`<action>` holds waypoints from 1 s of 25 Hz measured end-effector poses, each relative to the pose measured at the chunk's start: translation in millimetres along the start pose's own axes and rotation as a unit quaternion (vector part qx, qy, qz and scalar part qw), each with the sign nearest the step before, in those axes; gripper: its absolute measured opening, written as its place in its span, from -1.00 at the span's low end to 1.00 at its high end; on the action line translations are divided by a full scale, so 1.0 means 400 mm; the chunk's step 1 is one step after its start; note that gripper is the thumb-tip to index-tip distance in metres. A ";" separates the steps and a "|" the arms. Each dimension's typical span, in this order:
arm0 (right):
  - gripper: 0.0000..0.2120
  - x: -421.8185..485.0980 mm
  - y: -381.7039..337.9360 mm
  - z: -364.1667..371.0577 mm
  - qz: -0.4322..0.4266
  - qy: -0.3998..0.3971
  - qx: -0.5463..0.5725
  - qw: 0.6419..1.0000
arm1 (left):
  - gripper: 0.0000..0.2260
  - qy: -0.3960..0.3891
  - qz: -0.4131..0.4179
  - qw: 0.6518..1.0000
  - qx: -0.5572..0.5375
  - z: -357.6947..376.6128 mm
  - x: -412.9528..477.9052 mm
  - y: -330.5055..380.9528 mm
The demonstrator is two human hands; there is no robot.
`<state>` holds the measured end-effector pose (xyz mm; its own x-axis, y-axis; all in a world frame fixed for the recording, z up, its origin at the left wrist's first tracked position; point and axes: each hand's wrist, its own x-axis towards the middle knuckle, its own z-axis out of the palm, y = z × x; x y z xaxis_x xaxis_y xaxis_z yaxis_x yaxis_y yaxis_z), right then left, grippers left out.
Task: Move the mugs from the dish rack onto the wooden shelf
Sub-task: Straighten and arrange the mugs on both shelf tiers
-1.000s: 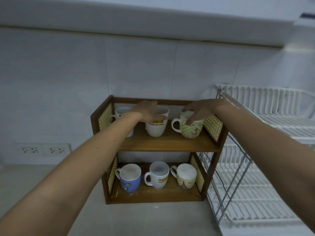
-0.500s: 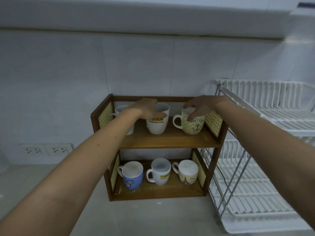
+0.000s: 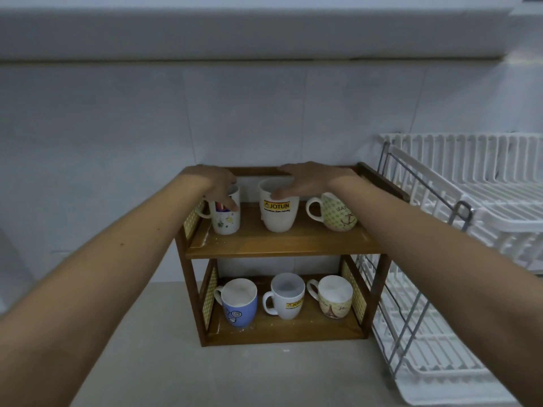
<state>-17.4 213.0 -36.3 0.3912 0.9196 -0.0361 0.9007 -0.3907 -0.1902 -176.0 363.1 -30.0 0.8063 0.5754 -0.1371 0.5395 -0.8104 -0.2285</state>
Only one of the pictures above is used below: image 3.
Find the person's left hand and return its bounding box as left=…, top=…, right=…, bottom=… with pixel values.
left=183, top=164, right=239, bottom=213

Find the person's right hand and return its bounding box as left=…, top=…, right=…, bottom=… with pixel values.
left=271, top=161, right=362, bottom=201

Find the white mug with colourful dots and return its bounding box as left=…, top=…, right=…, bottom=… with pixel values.
left=196, top=184, right=242, bottom=235

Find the large white yellow-label mug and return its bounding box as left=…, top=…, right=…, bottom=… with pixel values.
left=258, top=178, right=300, bottom=233

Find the person's left forearm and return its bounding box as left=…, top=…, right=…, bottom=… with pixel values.
left=0, top=167, right=213, bottom=407

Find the person's right forearm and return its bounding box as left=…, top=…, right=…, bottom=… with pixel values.
left=335, top=170, right=543, bottom=407

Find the brown wooden two-tier rack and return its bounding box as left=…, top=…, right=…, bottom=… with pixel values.
left=175, top=162, right=411, bottom=348

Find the cream green-dotted anchor mug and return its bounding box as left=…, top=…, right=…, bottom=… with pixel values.
left=305, top=192, right=358, bottom=232

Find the blue mug with face print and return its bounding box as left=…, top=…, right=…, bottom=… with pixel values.
left=213, top=278, right=258, bottom=329

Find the small white yellow-label mug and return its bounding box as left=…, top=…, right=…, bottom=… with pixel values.
left=262, top=273, right=306, bottom=320

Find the cream mug with tower print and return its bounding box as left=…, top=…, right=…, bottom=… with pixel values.
left=306, top=275, right=354, bottom=319

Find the white plastic slatted dish tray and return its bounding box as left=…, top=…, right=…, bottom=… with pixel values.
left=379, top=132, right=543, bottom=274

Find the white plastic grid dish tray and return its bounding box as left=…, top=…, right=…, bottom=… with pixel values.
left=355, top=254, right=523, bottom=407

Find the grey metal dish rack frame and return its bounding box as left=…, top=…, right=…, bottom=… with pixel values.
left=375, top=142, right=476, bottom=380

